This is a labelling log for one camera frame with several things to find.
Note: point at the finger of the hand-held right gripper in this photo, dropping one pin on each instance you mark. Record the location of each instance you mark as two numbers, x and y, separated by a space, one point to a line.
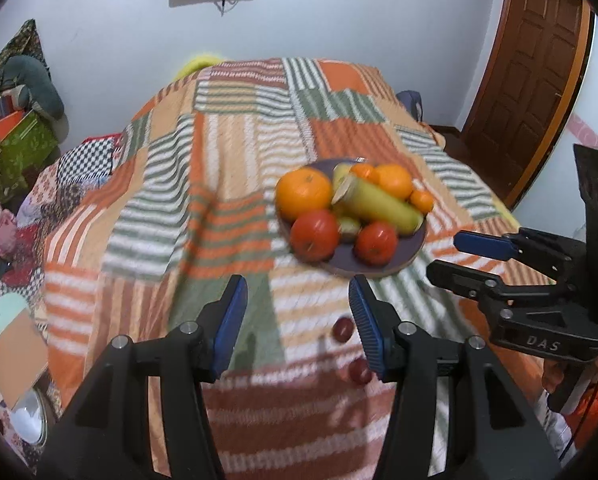
481 244
459 275

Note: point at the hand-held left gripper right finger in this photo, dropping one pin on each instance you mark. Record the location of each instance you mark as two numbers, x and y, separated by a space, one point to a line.
369 325

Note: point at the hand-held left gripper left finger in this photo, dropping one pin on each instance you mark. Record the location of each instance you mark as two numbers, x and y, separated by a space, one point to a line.
229 325

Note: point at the small dark red fruit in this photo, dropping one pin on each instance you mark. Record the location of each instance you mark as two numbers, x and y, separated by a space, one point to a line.
343 329
359 371

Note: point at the purple plate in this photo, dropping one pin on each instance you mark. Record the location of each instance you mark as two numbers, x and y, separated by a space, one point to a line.
339 265

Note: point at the small orange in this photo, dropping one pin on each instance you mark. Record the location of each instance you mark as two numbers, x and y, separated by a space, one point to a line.
365 172
422 200

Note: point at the red tomato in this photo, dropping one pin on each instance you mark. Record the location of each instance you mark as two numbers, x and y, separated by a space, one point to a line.
376 242
315 235

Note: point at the small green fruit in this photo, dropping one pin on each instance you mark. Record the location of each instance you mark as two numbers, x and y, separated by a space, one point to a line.
349 227

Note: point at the large orange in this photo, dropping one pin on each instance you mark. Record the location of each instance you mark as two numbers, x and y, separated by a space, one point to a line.
304 192
393 181

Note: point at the striped patchwork blanket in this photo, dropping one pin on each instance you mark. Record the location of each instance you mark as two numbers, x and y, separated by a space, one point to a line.
179 185

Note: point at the brown wooden door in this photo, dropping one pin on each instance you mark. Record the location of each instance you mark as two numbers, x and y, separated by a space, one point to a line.
529 85

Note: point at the orange flat board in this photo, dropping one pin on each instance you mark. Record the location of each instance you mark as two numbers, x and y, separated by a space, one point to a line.
16 360

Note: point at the round silver lid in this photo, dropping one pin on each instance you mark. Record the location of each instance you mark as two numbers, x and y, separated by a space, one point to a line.
29 417

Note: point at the checkered patterned quilt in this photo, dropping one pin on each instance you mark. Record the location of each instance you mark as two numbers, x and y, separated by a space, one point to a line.
79 160

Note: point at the light green round plate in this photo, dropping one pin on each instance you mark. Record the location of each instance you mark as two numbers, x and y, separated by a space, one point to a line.
1 307

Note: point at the green storage box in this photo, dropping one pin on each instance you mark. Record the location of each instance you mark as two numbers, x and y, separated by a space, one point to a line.
14 155

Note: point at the orange cardboard box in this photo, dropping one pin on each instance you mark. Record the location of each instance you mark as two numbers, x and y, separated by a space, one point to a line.
6 127

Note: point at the grey plush toy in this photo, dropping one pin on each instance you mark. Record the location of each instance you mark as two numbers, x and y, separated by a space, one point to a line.
34 85

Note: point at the dark patterned cushion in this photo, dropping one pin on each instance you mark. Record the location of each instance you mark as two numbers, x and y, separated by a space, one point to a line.
21 42

